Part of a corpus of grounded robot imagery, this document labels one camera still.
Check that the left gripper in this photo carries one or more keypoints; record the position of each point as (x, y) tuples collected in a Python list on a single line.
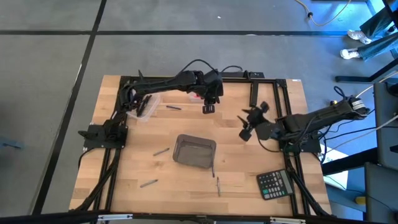
[(213, 87)]

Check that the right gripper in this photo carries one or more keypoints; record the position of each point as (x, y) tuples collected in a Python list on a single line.
[(256, 119)]

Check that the blue pen with print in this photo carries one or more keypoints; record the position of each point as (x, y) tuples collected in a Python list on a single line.
[(213, 171)]

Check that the grey pen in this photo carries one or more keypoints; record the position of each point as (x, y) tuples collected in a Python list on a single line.
[(218, 186)]

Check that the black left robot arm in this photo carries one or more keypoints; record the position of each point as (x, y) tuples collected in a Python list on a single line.
[(161, 85)]

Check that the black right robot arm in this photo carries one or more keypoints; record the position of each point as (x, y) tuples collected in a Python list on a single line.
[(323, 116)]

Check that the clear plastic bin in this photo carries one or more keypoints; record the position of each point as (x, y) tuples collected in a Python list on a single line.
[(154, 109), (191, 100)]

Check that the dark blue pen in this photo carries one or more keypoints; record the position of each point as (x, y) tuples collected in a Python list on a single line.
[(173, 107)]

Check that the grey translucent plastic bin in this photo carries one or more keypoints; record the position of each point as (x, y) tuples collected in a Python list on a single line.
[(194, 152)]

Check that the black pen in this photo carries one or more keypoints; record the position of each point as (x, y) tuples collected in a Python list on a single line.
[(142, 107), (146, 104)]

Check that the black calculator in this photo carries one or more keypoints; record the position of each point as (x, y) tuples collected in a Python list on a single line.
[(275, 185)]

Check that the grey pencil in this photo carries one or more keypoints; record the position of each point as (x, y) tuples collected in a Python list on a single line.
[(161, 152)]

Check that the white paper sheet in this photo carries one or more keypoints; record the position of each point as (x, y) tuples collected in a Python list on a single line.
[(337, 179)]

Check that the black desk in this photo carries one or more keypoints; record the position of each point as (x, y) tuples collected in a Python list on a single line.
[(351, 79)]

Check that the small yellow object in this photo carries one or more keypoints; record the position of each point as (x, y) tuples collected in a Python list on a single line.
[(360, 200)]

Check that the side desk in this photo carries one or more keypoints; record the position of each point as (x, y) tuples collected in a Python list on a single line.
[(387, 140)]

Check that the person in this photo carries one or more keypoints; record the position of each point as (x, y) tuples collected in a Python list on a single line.
[(376, 46)]

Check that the silver aluminium bracket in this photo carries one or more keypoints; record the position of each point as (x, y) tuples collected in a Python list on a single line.
[(287, 220), (115, 217)]

